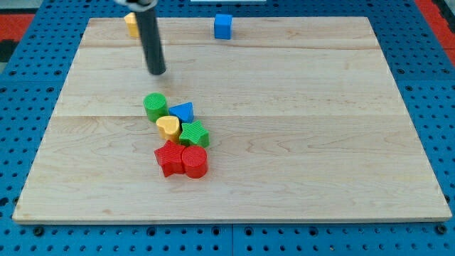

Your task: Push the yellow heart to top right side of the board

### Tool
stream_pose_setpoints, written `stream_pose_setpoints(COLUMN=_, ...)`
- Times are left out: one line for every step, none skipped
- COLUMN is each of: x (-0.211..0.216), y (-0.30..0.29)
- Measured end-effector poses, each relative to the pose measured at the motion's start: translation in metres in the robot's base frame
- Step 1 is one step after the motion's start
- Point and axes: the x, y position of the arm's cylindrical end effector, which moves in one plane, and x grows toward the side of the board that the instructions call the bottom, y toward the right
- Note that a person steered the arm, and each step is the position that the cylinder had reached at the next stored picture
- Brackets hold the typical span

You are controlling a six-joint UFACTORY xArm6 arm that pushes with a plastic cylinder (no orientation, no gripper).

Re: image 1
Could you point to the wooden board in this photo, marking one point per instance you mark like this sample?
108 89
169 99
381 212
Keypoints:
306 125

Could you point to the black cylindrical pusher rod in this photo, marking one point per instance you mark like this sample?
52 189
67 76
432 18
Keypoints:
151 42

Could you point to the green star block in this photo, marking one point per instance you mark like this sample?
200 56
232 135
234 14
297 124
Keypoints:
194 133

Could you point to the yellow block at top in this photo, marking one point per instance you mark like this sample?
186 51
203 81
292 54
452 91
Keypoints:
131 23

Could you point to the blue cube block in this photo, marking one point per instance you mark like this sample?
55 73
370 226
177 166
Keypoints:
223 26

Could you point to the red cylinder block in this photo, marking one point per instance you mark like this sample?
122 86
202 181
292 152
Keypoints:
195 161

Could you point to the red star block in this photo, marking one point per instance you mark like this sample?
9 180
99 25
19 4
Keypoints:
169 158

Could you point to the blue triangle block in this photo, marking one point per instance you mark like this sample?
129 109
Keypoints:
184 112

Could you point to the green cylinder block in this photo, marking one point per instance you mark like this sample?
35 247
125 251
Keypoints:
155 105

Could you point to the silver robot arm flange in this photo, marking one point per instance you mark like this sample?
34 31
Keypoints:
138 5

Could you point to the yellow heart block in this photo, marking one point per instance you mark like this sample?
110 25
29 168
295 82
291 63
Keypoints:
169 128

